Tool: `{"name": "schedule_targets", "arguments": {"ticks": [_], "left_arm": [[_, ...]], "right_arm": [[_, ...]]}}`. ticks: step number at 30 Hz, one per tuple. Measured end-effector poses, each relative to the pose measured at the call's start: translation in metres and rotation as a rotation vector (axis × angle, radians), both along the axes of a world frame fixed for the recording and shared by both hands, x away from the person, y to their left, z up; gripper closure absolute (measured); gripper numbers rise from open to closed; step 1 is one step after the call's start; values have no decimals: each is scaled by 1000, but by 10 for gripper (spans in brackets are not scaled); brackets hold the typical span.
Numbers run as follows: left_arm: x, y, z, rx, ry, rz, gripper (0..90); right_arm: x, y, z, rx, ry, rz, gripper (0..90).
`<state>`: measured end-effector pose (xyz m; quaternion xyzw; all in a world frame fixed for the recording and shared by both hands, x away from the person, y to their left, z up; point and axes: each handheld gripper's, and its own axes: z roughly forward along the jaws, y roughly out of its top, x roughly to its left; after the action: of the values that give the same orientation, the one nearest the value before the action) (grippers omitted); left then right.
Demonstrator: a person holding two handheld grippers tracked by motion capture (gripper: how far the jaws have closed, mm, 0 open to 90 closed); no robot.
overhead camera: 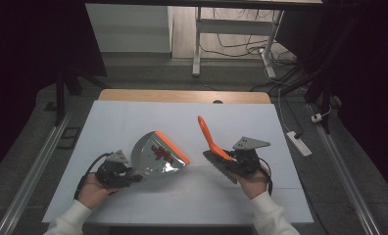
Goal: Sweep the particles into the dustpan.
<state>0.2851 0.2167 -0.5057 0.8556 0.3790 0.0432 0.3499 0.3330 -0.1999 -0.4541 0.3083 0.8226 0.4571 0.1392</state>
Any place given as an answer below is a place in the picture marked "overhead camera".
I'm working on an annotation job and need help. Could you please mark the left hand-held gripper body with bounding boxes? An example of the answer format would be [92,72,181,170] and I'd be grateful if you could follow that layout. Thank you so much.
[94,149,135,189]

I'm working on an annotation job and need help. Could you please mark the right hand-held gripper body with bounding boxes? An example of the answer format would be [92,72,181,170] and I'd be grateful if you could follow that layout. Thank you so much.
[225,135,271,178]

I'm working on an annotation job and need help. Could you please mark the grey dustpan with orange edge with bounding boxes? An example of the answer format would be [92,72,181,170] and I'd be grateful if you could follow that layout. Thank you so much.
[129,129,192,179]

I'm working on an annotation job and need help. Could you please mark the orange brush with grey bristles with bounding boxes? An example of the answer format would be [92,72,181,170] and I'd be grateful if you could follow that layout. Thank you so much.
[196,115,239,185]

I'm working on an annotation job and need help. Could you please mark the person's right hand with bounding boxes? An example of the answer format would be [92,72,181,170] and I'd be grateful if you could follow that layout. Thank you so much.
[234,166,272,201]

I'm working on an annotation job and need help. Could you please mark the person's left hand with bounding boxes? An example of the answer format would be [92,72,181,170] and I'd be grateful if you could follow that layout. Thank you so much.
[76,171,119,211]

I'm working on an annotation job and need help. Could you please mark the white table mat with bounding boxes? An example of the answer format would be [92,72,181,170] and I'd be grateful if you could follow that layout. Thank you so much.
[42,99,315,227]

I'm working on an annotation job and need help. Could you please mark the dark rectangular floor plate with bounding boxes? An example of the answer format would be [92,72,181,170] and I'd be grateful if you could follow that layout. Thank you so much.
[56,126,82,151]

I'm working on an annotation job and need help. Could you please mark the white power strip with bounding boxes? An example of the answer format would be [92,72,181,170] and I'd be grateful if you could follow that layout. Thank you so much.
[285,130,314,158]

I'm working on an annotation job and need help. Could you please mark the wooden table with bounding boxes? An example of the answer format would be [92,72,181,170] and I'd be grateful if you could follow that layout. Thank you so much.
[98,88,272,105]

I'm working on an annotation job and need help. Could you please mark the black stand legs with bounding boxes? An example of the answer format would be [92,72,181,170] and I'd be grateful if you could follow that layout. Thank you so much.
[44,63,112,127]
[268,63,335,135]

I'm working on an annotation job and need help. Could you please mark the black curtain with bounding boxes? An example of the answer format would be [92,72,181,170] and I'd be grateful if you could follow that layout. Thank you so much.
[274,0,388,205]
[0,0,109,181]

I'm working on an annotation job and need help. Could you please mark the white panel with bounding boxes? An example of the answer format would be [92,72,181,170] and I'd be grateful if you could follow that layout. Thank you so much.
[84,3,174,54]

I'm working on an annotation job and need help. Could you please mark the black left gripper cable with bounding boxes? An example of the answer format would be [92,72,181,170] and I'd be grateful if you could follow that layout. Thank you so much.
[73,151,114,201]

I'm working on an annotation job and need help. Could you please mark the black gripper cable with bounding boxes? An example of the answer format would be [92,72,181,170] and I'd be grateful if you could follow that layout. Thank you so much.
[258,157,274,197]
[73,151,114,201]

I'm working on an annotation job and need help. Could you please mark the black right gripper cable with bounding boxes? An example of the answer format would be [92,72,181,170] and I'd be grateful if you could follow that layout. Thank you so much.
[258,157,274,197]

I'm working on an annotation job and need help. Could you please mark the metal floor rail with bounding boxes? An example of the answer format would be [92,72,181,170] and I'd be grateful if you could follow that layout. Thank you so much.
[0,106,74,235]
[307,103,383,235]

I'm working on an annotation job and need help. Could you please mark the tangle of black floor cables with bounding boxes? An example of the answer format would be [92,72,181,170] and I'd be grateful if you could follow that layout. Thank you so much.
[200,8,299,70]

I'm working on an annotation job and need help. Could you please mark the white desk frame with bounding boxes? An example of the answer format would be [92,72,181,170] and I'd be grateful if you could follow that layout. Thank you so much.
[191,6,285,79]

